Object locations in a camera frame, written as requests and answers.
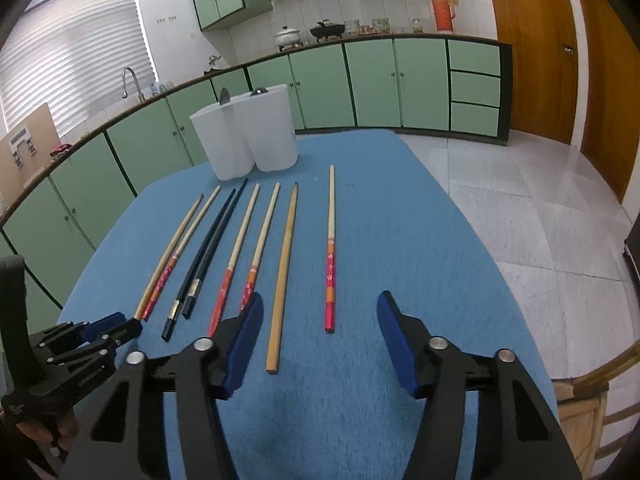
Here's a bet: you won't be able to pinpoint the blue tablecloth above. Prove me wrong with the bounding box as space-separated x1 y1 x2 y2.
55 128 556 480

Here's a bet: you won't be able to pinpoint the orange thermos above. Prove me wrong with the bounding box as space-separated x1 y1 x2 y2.
432 0 457 34

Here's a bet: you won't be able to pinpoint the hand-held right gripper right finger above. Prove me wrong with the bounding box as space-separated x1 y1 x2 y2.
376 290 583 480

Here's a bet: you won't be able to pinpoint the cardboard box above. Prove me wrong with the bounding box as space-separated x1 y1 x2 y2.
0 102 63 201

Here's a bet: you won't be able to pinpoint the person's left hand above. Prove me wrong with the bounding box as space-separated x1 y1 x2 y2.
15 406 77 466

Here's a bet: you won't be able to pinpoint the black cooking pot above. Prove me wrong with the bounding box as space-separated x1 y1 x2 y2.
309 19 347 43

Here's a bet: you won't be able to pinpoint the wooden door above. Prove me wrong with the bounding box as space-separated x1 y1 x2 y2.
575 0 640 203
482 0 581 146

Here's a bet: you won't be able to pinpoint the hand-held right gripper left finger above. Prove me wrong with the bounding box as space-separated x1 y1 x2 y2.
59 291 266 480

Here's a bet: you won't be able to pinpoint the metal kitchen faucet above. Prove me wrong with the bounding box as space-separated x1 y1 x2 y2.
121 66 147 103

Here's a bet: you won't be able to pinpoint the plain wooden chopstick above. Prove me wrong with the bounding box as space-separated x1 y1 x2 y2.
266 181 300 375

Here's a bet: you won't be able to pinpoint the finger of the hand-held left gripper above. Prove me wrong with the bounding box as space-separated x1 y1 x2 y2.
42 311 127 347
47 319 144 367

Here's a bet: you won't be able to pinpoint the white lidded pot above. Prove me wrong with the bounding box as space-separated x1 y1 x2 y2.
274 25 303 51

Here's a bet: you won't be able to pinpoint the white window blind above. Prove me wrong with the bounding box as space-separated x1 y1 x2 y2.
0 0 153 136

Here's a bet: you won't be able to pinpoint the wooden chair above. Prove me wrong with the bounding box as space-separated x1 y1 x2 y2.
552 347 640 461

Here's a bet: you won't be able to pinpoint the bamboo chopstick with dark tip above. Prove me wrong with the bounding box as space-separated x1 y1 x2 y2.
134 194 205 320

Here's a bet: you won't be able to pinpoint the red-handled bamboo chopstick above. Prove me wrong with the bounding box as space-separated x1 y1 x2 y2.
141 185 222 322
239 182 281 313
207 183 261 338
324 165 337 333

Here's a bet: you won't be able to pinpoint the white plastic utensil container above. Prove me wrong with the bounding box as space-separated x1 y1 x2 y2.
235 83 299 172
189 101 257 182

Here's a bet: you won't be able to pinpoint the green base cabinets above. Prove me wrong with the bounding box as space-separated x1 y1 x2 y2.
0 35 513 311

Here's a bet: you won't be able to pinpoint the black chopstick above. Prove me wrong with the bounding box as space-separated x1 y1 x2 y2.
161 189 237 342
182 178 249 319

